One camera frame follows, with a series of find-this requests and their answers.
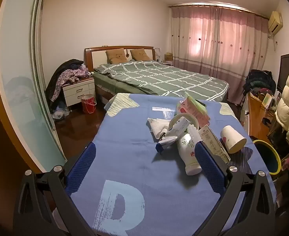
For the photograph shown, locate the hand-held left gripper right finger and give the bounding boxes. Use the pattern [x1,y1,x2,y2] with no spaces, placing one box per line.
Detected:
[195,141,276,236]

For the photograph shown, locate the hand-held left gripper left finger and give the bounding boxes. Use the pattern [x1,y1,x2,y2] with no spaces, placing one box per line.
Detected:
[13,141,97,236]

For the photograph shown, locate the white plastic bottle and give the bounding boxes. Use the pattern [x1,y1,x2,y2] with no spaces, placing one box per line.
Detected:
[176,125,204,176]

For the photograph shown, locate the long white carton box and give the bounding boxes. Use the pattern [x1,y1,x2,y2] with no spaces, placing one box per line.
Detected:
[199,125,231,165]

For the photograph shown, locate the white paper cup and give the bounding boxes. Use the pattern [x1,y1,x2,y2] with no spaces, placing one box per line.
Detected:
[220,125,247,153]

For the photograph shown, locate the white tube with blue cap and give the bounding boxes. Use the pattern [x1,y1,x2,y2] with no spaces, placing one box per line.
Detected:
[156,118,190,154]

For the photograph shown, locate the pink and green packet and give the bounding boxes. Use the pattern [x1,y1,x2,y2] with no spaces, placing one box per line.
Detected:
[176,91,210,128]

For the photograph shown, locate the yellow-rimmed dark bin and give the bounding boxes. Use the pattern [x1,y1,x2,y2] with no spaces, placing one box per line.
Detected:
[253,140,282,175]

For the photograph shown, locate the white tissue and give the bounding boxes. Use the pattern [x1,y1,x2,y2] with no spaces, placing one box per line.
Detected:
[147,117,171,142]

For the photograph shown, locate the blue printed table cloth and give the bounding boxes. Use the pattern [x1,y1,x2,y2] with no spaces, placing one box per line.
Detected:
[68,93,276,236]

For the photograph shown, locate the plastic bags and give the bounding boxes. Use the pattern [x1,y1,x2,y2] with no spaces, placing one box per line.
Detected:
[52,104,71,121]

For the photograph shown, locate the red bucket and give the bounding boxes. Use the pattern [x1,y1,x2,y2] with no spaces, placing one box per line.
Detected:
[81,94,97,114]

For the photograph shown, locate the wooden desk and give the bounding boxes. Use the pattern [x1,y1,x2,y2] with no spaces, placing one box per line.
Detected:
[240,92,275,145]

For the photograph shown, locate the white nightstand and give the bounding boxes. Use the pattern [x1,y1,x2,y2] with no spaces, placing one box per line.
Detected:
[62,76,96,107]

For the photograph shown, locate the small green and white box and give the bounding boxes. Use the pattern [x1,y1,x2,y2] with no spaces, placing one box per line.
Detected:
[261,93,273,109]

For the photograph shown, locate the pile of clothes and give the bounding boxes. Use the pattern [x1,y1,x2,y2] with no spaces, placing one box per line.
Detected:
[45,59,94,109]

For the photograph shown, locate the heap of dark clothes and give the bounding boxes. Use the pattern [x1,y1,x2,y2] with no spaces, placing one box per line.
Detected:
[243,69,276,97]

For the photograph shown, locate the glass sliding wardrobe door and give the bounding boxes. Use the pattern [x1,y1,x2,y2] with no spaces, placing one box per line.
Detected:
[0,0,69,175]

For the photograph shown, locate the pink curtain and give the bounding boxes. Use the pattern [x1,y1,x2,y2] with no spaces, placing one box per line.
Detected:
[170,6,270,104]

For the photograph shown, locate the wooden bed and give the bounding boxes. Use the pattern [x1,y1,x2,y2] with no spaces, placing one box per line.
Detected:
[84,46,230,104]

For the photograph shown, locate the brown bear pillow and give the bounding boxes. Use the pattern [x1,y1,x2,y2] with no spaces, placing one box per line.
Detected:
[106,49,129,64]
[130,49,151,61]

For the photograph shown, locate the black television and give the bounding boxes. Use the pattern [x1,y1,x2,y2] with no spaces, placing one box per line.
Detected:
[276,53,289,94]

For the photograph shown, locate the cream air conditioner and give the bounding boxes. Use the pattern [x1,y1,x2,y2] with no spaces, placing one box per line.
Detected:
[268,11,283,33]

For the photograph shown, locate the curtain rod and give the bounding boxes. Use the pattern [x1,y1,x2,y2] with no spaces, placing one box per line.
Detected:
[168,4,269,20]

